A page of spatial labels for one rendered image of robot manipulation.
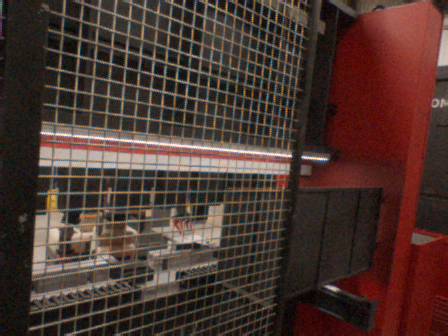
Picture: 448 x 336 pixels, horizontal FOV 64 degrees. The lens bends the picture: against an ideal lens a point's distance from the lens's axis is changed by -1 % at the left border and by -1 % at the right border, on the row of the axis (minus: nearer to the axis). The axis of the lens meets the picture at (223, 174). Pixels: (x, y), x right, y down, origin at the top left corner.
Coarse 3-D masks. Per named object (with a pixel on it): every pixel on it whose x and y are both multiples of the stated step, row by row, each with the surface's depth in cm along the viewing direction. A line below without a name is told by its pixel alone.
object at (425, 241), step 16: (416, 240) 237; (432, 240) 235; (416, 256) 218; (432, 256) 238; (416, 272) 219; (432, 272) 242; (416, 288) 223; (432, 288) 248; (416, 304) 228; (432, 304) 253; (400, 320) 224; (416, 320) 232
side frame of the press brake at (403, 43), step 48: (336, 48) 216; (384, 48) 195; (432, 48) 190; (336, 96) 215; (384, 96) 194; (432, 96) 198; (336, 144) 214; (384, 144) 194; (384, 192) 193; (384, 240) 193; (384, 288) 192
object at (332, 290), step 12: (324, 288) 171; (336, 288) 170; (300, 300) 179; (312, 300) 175; (324, 300) 170; (336, 300) 166; (348, 300) 161; (360, 300) 158; (324, 312) 169; (336, 312) 165; (348, 312) 161; (360, 312) 157; (372, 312) 156; (360, 324) 157; (372, 324) 158
